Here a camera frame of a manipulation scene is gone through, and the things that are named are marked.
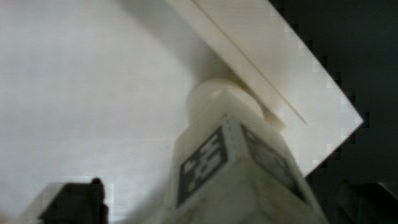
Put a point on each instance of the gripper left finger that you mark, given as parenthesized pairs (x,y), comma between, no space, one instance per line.
(70,204)

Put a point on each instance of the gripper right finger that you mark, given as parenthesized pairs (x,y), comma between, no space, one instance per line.
(367,203)

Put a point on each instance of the white square tabletop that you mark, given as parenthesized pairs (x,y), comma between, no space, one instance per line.
(104,59)

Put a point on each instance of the white leg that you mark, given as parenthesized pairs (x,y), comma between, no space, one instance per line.
(235,183)

